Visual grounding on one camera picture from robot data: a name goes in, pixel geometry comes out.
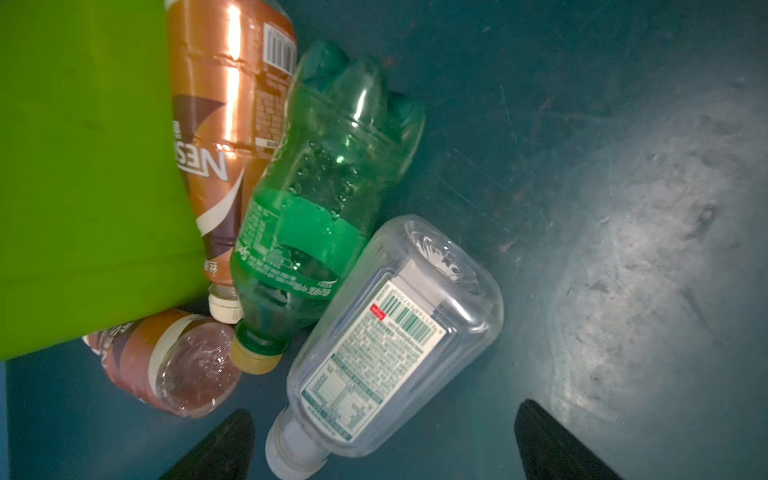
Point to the green label clear bottle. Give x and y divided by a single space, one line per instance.
415 310

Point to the green plastic waste bin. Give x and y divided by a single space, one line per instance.
96 228

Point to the brown coffee drink bottle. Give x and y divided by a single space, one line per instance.
176 361

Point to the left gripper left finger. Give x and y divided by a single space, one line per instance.
225 453

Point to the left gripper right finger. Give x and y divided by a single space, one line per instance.
549 451

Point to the green soda bottle yellow cap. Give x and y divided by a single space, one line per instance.
347 141

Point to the gold label brown bottle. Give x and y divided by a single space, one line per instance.
231 64

